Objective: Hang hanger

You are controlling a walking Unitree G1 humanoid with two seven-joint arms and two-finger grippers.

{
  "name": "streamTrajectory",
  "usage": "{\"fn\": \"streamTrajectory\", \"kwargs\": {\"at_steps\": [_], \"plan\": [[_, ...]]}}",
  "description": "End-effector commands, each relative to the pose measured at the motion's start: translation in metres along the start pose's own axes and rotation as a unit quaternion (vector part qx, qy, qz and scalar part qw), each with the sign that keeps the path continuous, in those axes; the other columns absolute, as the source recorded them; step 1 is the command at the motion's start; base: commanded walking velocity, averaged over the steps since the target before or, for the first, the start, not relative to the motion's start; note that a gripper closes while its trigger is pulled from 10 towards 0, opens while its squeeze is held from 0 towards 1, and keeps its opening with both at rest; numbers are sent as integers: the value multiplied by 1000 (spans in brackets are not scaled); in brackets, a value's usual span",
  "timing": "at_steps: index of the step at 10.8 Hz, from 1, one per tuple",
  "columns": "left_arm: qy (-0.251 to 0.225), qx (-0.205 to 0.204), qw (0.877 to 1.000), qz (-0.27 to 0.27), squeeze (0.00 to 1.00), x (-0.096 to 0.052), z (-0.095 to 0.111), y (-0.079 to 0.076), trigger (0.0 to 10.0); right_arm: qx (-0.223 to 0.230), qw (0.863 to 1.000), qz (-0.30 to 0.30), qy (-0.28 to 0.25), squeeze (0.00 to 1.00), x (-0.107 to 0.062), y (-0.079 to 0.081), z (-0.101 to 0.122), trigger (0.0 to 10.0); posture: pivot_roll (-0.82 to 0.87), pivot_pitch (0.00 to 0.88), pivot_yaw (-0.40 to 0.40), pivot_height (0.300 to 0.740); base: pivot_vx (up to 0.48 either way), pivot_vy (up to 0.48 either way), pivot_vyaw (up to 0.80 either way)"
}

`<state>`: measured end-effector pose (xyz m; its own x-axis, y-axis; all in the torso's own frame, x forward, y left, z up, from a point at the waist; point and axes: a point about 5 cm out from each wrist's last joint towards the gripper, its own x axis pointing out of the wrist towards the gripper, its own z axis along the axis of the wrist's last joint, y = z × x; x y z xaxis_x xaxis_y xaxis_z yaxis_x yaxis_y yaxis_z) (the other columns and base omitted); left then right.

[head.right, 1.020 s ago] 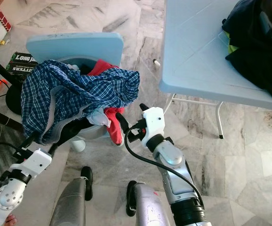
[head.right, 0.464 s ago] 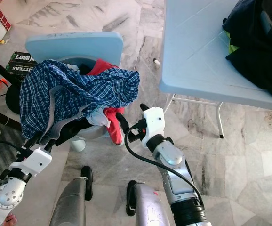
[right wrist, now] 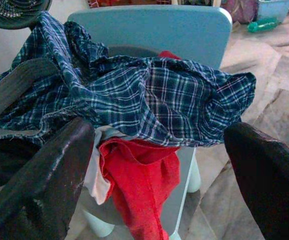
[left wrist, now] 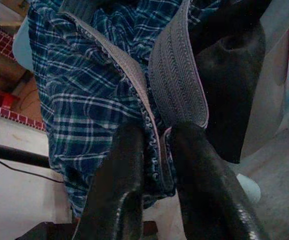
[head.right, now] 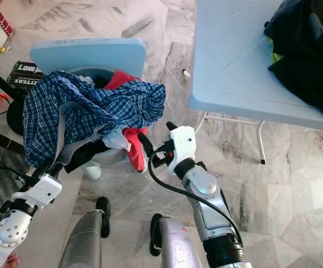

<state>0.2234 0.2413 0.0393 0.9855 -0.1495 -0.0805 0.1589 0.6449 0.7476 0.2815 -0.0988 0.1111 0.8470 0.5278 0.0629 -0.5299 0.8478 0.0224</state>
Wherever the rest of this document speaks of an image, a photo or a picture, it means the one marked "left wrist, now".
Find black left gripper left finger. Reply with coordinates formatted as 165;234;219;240
73;121;147;240

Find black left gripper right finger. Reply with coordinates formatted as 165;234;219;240
171;121;272;240

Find black cloth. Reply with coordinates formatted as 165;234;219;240
189;0;269;165

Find black pole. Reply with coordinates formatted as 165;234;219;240
0;138;51;169

